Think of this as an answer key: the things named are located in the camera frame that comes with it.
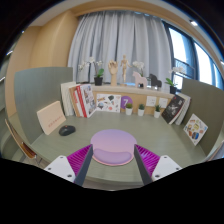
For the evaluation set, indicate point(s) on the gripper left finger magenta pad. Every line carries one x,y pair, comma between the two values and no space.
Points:
74,167

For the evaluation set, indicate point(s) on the small plant white pot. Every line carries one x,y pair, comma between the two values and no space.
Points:
129,108
157,111
141,109

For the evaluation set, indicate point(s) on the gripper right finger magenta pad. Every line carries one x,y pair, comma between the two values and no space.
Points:
153,167

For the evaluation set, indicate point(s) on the light wooden horse figure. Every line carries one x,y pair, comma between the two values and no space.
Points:
139,80

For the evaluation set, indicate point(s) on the white book stack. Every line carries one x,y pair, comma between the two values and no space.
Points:
68,108

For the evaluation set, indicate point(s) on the dark horse figure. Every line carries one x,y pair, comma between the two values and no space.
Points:
155,81

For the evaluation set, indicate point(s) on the wooden hand model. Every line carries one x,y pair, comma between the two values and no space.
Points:
113,69

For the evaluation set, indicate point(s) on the grey curtain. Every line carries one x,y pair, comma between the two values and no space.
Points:
110,35

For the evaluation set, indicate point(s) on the black cover book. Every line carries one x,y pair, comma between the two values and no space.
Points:
173,109

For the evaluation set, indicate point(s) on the beige card box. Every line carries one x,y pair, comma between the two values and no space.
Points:
50,117

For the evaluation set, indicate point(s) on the white orchid black pot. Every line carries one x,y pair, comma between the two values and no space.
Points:
98,71
173,87

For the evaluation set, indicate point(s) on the wooden artist mannequin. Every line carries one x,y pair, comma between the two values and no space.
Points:
124,64

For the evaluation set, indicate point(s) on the black computer mouse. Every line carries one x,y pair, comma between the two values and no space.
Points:
67,130

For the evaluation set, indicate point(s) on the illustrated white card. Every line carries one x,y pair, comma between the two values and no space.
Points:
108,102

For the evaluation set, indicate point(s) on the red spine book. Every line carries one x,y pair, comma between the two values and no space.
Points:
86,99

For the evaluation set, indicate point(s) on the white note card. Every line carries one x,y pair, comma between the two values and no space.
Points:
151,101
163,102

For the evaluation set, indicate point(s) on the purple number seven disc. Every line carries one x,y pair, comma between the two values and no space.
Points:
125,100

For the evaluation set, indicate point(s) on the purple mouse pad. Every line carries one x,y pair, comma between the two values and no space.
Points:
113,147

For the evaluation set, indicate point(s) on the colourful illustrated book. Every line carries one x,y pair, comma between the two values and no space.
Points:
195,129

